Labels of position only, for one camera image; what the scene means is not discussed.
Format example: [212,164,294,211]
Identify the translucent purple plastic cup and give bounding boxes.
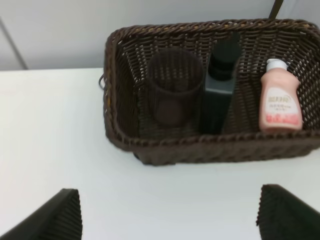
[147,48,204,127]

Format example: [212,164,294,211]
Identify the dark brown wicker basket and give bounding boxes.
[100,18,320,166]

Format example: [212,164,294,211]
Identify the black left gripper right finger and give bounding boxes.
[256,184,320,240]

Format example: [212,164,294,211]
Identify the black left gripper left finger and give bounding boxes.
[0,188,83,240]

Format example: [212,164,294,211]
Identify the pink bottle white cap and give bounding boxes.
[259,58,303,133]

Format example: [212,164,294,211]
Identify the dark green pump bottle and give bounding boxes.
[199,32,242,135]

